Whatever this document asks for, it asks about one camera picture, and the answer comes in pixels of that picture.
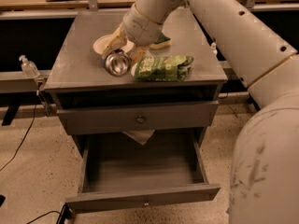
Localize black floor cable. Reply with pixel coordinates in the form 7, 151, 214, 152
0, 103, 38, 173

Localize green yellow sponge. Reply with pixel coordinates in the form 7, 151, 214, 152
149, 33, 171, 49

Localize green chip bag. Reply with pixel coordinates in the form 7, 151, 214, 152
131, 55, 193, 82

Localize hand sanitizer pump bottle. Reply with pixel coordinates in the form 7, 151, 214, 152
19, 55, 40, 78

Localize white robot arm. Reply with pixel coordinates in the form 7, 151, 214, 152
104, 0, 299, 224

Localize white paper bowl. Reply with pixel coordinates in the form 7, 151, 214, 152
93, 35, 134, 55

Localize white cloth under drawer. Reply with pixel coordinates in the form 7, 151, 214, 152
124, 130, 154, 145

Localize open grey middle drawer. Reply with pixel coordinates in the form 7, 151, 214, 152
65, 129, 220, 213

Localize small white pump bottle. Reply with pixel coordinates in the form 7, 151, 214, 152
210, 42, 218, 56

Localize grey top drawer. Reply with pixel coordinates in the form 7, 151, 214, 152
58, 101, 219, 135

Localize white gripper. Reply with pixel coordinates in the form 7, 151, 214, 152
102, 4, 163, 66

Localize grey drawer cabinet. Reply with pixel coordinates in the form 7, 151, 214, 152
45, 8, 227, 147

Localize blue pepsi can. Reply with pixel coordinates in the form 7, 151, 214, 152
104, 49, 131, 77

